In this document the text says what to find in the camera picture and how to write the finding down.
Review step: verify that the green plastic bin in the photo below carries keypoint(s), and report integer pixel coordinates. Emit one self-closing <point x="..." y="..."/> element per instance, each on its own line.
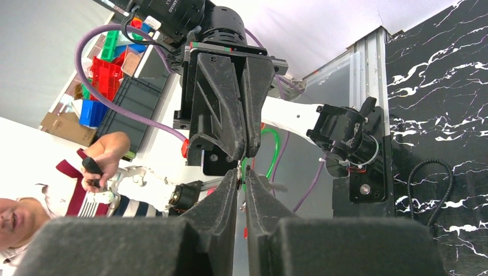
<point x="109" y="48"/>

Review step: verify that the red plastic basket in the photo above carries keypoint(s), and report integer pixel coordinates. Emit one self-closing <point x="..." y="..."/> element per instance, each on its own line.
<point x="106" y="77"/>

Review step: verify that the black cable padlock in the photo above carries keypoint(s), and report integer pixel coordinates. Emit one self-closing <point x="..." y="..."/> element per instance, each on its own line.
<point x="429" y="185"/>

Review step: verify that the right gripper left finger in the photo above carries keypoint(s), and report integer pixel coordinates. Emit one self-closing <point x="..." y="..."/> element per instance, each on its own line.
<point x="198" y="242"/>

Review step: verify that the operator bare hand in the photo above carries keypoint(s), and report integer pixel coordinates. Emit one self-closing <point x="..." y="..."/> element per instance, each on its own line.
<point x="107" y="152"/>

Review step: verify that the operator in striped shirt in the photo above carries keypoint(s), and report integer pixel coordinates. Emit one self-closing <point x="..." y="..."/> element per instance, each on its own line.
<point x="63" y="195"/>

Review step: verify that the black teleoperation handle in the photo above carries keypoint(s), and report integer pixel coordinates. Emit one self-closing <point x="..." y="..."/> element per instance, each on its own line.
<point x="91" y="166"/>

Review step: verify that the blue plastic bin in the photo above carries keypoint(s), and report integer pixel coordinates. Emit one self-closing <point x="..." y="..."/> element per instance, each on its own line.
<point x="92" y="113"/>

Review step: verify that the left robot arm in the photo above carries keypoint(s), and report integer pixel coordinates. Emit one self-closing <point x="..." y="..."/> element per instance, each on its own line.
<point x="336" y="131"/>

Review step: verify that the green cable lock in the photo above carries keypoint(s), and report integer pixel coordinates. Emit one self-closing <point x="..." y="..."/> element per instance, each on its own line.
<point x="265" y="163"/>

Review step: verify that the cardboard box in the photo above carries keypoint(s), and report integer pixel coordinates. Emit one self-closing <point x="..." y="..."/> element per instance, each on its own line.
<point x="66" y="125"/>

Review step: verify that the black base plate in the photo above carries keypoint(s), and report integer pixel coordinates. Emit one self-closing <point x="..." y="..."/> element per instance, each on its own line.
<point x="362" y="184"/>

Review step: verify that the dark grey storage crate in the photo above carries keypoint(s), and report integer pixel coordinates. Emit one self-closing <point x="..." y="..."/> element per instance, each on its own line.
<point x="140" y="96"/>

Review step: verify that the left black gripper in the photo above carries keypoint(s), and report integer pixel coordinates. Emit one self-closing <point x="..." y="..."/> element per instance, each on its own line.
<point x="219" y="81"/>

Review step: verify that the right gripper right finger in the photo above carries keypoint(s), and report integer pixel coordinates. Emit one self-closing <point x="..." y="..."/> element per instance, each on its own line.
<point x="282" y="243"/>

